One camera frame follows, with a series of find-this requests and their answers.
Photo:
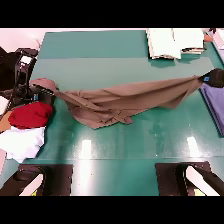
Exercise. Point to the orange garment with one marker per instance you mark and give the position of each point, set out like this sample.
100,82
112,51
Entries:
5,122

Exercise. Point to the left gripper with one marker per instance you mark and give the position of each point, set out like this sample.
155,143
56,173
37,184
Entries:
43,96

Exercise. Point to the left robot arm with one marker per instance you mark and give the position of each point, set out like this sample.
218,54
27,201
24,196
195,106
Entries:
16,76

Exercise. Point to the brown shirt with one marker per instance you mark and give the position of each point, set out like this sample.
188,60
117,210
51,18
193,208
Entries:
133,96

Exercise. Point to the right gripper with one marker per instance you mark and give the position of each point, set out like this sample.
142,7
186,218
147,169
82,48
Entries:
215,78

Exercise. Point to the red garment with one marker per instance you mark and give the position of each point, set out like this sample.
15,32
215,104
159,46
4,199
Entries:
31,115

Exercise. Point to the white folded garment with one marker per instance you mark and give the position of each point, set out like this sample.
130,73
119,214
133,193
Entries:
190,40
163,43

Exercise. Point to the purple garment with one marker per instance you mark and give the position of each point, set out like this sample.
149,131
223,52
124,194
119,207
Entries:
215,103

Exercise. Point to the large white garment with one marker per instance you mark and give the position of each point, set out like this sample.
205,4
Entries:
21,141

